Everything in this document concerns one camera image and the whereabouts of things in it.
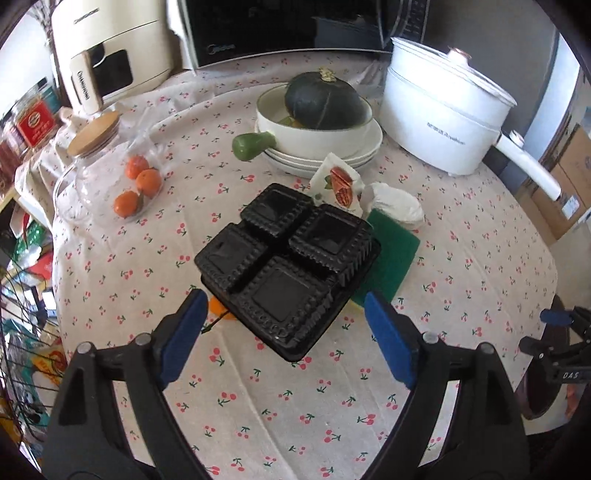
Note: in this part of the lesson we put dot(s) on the white plate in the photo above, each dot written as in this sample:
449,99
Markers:
364,145
295,167

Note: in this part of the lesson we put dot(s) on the cream air fryer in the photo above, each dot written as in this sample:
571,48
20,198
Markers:
120,41

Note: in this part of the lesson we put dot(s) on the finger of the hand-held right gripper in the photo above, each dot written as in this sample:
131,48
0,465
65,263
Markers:
556,316
535,346

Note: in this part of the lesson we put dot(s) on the white fruit print packet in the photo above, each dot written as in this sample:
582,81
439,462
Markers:
339,182

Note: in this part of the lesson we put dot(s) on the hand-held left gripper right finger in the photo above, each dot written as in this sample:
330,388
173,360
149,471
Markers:
390,341

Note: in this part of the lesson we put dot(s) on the black microwave oven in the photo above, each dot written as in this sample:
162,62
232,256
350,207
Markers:
286,27

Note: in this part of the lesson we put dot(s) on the clear plastic bag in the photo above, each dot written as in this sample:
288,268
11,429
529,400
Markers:
147,152

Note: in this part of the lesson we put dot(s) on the green sponge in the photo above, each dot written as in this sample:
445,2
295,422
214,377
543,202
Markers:
392,261

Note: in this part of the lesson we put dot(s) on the grey refrigerator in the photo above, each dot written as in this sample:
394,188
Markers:
503,50

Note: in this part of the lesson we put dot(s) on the small orange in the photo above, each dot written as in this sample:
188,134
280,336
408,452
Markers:
149,182
127,204
137,166

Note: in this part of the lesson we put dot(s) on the dark green squash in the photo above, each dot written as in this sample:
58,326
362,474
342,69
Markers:
323,99

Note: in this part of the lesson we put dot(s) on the cherry print tablecloth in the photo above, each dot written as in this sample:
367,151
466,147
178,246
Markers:
295,415

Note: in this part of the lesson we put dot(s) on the white electric cooking pot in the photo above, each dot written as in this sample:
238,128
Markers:
438,124

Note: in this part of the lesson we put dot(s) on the dark brown round stool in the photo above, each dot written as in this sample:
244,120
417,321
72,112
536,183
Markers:
535,392

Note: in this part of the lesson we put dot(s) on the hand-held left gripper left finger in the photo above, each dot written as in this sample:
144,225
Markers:
184,332

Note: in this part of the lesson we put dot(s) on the glass jar with wooden lid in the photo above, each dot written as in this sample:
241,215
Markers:
90,180

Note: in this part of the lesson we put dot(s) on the crumpled white tissue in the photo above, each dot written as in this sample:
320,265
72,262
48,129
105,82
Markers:
399,207

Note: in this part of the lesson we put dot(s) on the black plastic tray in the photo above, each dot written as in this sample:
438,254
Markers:
286,267

